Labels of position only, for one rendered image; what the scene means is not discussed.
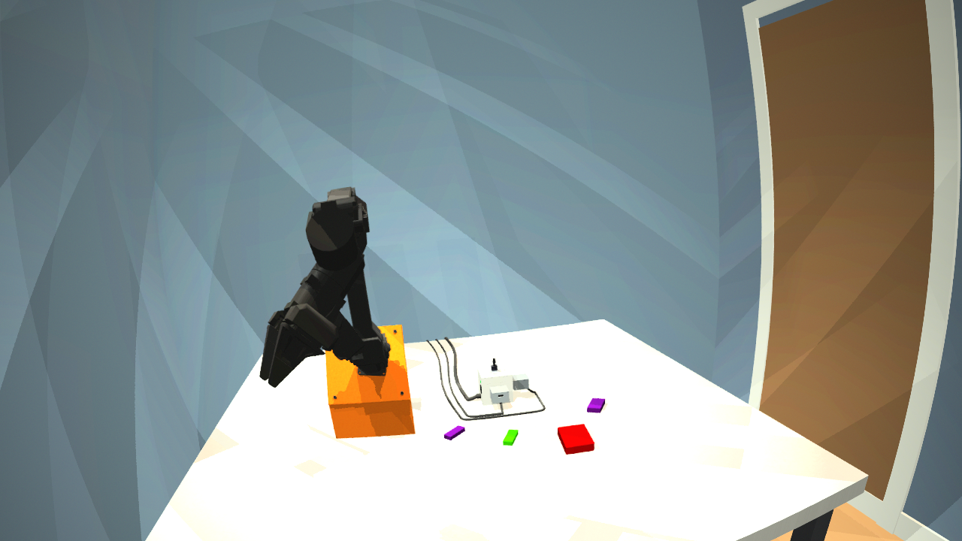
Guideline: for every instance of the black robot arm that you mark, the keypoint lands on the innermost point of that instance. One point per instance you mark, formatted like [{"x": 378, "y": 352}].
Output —
[{"x": 337, "y": 233}]

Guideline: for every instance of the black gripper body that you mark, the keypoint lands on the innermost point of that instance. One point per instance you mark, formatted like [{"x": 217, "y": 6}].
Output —
[{"x": 307, "y": 311}]

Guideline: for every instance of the red rectangular block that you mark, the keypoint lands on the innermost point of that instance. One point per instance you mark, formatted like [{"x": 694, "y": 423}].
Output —
[{"x": 575, "y": 439}]

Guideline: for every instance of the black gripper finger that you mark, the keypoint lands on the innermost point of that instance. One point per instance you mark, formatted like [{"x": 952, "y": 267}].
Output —
[
  {"x": 268, "y": 352},
  {"x": 290, "y": 350}
]

